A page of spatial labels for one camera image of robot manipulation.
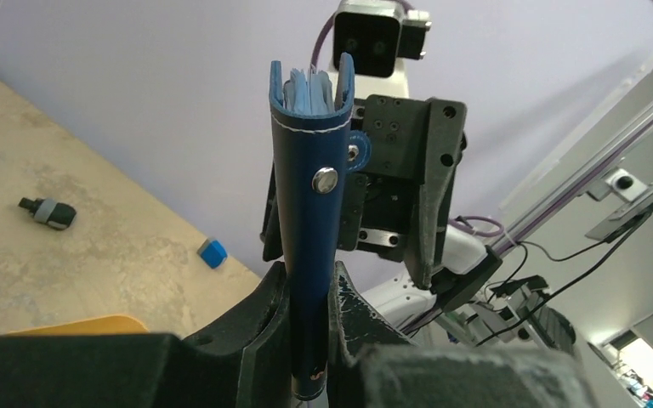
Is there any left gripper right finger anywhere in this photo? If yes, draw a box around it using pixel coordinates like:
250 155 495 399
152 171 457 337
326 261 597 407

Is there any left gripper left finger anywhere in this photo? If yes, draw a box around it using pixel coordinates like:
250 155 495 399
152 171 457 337
0 262 291 407

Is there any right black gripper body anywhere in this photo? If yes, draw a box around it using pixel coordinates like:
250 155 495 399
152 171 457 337
337 95 432 262

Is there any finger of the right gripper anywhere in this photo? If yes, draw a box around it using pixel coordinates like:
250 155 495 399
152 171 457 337
404 98 466 289
261 167 283 262

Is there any blue leather card holder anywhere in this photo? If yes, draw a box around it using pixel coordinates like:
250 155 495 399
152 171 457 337
269 53 355 401

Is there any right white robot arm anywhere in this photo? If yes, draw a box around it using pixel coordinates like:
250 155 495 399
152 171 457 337
260 95 501 311

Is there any small blue block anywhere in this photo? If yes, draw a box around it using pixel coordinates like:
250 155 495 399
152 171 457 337
196 239 228 269

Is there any tan oval plastic tray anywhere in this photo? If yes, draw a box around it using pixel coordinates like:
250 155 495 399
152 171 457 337
8 314 149 336

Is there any small black grey knob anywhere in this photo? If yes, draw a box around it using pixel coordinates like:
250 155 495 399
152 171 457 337
18 197 77 230

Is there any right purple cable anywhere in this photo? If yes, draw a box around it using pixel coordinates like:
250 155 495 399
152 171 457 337
309 0 508 241

